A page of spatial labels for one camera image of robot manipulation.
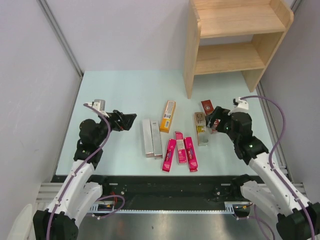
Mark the pink toothpaste box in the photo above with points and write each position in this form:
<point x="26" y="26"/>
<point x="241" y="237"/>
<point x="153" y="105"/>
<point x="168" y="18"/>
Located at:
<point x="191" y="155"/>
<point x="181" y="150"/>
<point x="167" y="161"/>

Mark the red 3D toothpaste box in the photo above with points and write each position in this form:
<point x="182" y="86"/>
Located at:
<point x="208" y="109"/>

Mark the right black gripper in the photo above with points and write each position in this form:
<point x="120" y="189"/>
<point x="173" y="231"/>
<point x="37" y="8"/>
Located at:
<point x="219" y="113"/>

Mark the silver toothpaste box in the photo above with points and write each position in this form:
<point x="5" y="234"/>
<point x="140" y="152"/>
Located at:
<point x="147" y="138"/>
<point x="156" y="139"/>

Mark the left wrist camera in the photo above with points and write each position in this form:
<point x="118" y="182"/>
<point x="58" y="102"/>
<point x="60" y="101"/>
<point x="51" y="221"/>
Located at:
<point x="98" y="106"/>

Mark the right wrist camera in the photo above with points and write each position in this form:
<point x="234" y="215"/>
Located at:
<point x="240" y="106"/>

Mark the orange toothpaste box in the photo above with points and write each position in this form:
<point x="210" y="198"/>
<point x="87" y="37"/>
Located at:
<point x="167" y="116"/>

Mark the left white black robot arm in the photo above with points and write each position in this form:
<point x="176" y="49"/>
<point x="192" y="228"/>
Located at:
<point x="63" y="216"/>

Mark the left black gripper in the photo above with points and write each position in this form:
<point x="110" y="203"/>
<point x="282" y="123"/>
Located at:
<point x="127" y="120"/>

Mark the left silver toothpaste box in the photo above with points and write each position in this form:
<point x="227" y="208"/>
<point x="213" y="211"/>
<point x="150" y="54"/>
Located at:
<point x="147" y="138"/>

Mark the wooden two-tier shelf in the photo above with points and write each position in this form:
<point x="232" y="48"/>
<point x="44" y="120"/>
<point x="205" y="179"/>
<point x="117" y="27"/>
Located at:
<point x="233" y="36"/>

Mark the right silver toothpaste box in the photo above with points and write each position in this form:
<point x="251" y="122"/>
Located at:
<point x="156" y="139"/>

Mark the white slotted cable duct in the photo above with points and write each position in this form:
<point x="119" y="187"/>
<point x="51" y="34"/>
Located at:
<point x="205" y="206"/>

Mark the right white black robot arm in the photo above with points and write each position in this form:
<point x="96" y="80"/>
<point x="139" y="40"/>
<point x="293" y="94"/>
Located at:
<point x="297" y="218"/>

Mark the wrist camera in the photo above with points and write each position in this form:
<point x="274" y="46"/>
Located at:
<point x="98" y="106"/>
<point x="240" y="106"/>

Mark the gold R&O toothpaste box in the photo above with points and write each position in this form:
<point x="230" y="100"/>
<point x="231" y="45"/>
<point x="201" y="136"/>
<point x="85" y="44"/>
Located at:
<point x="201" y="129"/>

